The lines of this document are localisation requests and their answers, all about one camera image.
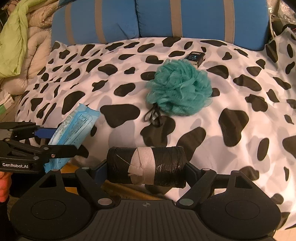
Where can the green white packet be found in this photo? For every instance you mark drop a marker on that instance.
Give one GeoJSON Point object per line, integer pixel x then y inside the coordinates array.
{"type": "Point", "coordinates": [5, 102]}

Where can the cow print pillow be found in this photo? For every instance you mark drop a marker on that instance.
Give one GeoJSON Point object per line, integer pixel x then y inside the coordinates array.
{"type": "Point", "coordinates": [282, 48]}

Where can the small black box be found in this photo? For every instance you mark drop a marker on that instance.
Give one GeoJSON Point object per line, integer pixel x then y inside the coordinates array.
{"type": "Point", "coordinates": [195, 57]}

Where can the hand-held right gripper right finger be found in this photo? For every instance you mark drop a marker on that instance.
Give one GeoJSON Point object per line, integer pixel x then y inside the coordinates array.
{"type": "Point", "coordinates": [190, 175]}

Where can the cow print blanket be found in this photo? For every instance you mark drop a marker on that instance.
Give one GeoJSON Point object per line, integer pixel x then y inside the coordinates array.
{"type": "Point", "coordinates": [231, 143]}

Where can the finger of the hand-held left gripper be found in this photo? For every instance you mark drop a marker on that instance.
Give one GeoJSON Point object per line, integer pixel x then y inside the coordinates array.
{"type": "Point", "coordinates": [60, 150]}
{"type": "Point", "coordinates": [44, 133]}

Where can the teal mesh bath loofah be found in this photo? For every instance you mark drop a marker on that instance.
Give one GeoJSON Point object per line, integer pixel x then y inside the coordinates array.
{"type": "Point", "coordinates": [180, 88]}

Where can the person's left hand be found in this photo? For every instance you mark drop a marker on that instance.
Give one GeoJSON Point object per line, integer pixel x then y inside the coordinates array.
{"type": "Point", "coordinates": [4, 187]}

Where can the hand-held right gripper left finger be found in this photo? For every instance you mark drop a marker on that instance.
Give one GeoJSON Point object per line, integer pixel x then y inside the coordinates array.
{"type": "Point", "coordinates": [101, 173]}

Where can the beige quilt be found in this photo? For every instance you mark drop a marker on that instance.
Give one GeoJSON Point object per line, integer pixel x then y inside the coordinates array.
{"type": "Point", "coordinates": [34, 51]}

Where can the brown cardboard box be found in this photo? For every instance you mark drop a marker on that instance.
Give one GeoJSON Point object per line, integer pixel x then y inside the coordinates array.
{"type": "Point", "coordinates": [138, 194]}

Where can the blue striped pillow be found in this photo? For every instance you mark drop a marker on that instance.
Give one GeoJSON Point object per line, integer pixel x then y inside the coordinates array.
{"type": "Point", "coordinates": [201, 20]}
{"type": "Point", "coordinates": [81, 20]}

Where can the black trash bag roll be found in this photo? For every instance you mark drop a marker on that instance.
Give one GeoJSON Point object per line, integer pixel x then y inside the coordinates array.
{"type": "Point", "coordinates": [166, 166]}

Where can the light green blanket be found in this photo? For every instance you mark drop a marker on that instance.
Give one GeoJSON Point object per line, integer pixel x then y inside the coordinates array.
{"type": "Point", "coordinates": [16, 46]}

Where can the blue wet wipes packet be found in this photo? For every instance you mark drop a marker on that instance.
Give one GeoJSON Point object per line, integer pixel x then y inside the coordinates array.
{"type": "Point", "coordinates": [74, 122]}

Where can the crinkled plastic bag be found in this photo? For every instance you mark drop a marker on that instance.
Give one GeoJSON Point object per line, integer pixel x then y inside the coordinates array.
{"type": "Point", "coordinates": [286, 11]}

